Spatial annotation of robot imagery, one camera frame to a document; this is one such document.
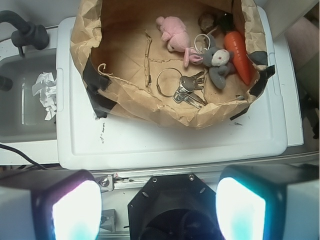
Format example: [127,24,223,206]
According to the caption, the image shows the white plastic bin lid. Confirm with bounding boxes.
[56,17,288,170]

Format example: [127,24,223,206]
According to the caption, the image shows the grey plush bunny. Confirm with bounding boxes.
[201,34,236,90]

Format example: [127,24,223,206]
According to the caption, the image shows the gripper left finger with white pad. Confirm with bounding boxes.
[0,169,102,240]

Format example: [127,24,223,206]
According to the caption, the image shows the metal corner bracket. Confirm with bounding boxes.
[95,174,115,193]

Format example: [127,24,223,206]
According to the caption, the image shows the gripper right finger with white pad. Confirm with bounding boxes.
[215,164,320,240]

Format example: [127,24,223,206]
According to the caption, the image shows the silver keys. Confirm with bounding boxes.
[156,67,208,109]

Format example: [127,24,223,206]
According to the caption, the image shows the white cord loop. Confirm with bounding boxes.
[193,27,218,54]

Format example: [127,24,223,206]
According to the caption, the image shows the black cable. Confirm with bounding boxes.
[0,142,55,171]

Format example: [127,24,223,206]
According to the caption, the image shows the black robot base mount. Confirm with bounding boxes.
[127,173,224,240]

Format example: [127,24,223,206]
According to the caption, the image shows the pink plush bunny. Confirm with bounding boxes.
[155,16,203,68]

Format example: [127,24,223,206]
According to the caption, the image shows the aluminium extrusion rail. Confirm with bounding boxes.
[91,171,221,192]

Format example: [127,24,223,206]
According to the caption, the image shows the brown rock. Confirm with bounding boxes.
[198,12,215,34]

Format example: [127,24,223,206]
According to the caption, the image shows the orange toy carrot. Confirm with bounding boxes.
[216,12,253,86]

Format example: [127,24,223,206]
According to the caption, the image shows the grey sink basin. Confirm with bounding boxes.
[0,48,57,144]

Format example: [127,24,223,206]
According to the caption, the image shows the brown paper bag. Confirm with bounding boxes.
[70,0,275,129]

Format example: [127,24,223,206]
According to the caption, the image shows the black faucet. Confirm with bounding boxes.
[0,10,50,57]

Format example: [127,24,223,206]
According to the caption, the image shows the crumpled white paper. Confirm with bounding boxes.
[31,72,57,121]

